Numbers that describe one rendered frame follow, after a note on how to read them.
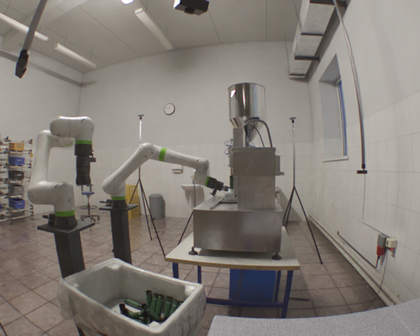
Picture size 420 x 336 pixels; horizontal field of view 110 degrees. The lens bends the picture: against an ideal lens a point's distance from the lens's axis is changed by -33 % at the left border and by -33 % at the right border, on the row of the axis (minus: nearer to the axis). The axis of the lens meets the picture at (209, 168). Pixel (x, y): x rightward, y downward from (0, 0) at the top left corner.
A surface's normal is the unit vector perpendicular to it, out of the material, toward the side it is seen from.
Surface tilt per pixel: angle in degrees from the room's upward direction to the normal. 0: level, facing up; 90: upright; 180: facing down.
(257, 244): 90
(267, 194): 90
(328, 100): 90
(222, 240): 90
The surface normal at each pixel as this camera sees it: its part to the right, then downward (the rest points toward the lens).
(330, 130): -0.22, 0.00
